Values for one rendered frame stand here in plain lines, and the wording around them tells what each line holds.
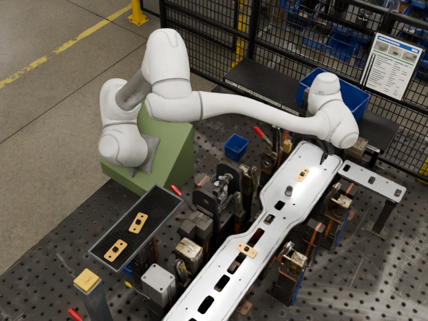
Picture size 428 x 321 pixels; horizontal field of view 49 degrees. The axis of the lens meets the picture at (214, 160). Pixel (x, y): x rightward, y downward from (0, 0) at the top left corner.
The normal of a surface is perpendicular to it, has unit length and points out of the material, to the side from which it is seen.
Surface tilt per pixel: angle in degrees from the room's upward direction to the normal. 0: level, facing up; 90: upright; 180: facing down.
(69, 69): 0
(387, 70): 90
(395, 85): 90
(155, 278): 0
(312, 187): 0
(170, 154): 44
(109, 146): 50
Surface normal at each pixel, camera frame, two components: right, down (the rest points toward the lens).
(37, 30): 0.03, -0.65
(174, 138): -0.39, -0.05
